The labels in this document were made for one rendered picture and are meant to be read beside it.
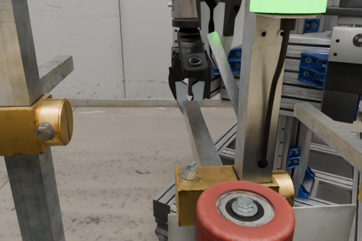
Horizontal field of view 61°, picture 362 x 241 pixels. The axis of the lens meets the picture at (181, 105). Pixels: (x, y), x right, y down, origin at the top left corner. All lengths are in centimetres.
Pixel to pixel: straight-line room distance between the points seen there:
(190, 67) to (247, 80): 25
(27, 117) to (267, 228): 24
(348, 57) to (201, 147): 57
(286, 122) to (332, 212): 80
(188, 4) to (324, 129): 34
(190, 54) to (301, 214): 32
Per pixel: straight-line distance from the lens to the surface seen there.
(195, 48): 59
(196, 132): 50
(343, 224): 52
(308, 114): 67
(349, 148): 56
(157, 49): 302
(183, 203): 36
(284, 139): 129
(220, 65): 40
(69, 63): 63
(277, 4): 25
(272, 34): 31
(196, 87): 65
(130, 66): 308
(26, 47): 33
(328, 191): 164
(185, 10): 61
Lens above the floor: 107
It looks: 20 degrees down
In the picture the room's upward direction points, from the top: straight up
